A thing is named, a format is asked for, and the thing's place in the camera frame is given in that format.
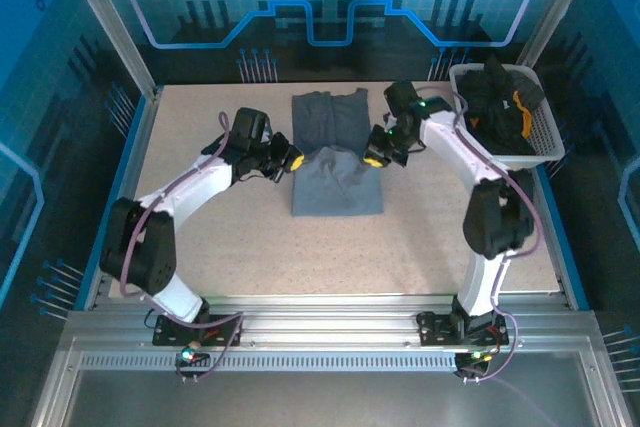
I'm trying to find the grey t-shirt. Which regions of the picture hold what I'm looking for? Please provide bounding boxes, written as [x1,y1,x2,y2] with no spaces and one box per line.
[290,88,386,219]

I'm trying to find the black clothes with orange print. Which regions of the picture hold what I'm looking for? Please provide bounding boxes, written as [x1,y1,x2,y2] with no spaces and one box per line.
[458,55,546,157]

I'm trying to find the white plastic basket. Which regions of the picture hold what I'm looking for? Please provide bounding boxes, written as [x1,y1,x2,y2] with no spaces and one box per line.
[448,62,566,167]

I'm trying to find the right controller board with lights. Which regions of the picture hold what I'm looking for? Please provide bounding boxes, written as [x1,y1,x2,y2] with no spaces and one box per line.
[454,349,494,368]

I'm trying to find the controller board with lights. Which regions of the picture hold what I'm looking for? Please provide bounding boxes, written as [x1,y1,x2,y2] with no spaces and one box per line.
[454,349,494,368]
[174,344,211,366]

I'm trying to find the left controller board with lights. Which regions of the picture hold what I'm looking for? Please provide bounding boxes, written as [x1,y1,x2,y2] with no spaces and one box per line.
[174,344,211,366]

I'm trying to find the grey metal panel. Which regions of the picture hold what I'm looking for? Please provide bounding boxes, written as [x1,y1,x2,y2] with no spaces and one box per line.
[64,369,601,427]

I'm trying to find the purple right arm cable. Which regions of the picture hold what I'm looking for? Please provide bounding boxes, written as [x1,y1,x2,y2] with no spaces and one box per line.
[414,85,542,318]

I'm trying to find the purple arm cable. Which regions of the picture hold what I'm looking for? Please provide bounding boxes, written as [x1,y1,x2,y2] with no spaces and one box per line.
[414,85,542,318]
[119,111,232,301]

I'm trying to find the aluminium table side rail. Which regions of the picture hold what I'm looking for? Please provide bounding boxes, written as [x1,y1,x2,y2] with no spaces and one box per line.
[82,86,164,311]
[527,166,590,311]

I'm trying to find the aluminium mounting rail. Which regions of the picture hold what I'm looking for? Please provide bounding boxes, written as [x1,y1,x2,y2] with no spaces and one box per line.
[64,295,601,354]

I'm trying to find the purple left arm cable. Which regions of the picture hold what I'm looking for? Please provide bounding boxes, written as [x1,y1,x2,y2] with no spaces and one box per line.
[119,111,232,301]

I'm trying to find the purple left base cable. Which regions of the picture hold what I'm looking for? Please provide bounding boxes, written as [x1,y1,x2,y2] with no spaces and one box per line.
[173,306,245,384]

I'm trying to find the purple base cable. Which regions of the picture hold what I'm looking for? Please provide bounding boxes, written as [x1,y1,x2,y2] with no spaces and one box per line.
[173,306,245,384]
[457,314,524,382]

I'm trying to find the aluminium frame post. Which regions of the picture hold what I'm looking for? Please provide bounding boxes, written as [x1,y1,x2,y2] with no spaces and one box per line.
[53,0,165,101]
[514,0,605,71]

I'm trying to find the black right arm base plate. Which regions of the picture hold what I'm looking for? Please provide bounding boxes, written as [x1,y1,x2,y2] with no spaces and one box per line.
[417,310,511,348]

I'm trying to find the slotted aluminium cable duct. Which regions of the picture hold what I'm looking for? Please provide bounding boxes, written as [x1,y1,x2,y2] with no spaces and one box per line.
[78,350,461,373]

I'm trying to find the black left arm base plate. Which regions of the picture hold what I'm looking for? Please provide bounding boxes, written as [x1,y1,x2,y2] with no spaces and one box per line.
[152,313,244,348]

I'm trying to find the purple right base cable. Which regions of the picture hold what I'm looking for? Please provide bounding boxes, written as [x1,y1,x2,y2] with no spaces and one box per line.
[457,314,524,382]

